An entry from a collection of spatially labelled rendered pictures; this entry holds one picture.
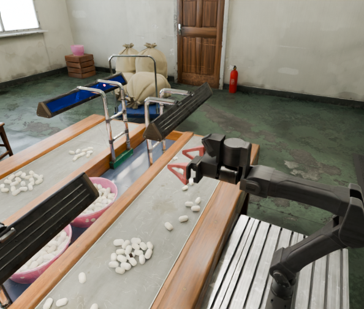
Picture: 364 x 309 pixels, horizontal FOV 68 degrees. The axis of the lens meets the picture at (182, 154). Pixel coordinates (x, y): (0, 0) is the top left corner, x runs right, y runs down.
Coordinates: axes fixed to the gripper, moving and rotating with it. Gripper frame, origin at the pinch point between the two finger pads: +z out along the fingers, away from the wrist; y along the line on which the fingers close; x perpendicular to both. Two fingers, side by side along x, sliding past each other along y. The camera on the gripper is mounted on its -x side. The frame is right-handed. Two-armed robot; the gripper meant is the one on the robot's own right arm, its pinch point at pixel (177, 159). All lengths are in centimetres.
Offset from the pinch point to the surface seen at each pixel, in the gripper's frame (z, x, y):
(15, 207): 69, 32, 18
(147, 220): 15.2, 33.1, -1.5
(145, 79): 182, 50, -244
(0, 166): 102, 29, 3
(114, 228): 24.1, 33.0, 8.0
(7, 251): 12.0, -1.3, 46.8
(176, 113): 16.9, -1.5, -30.9
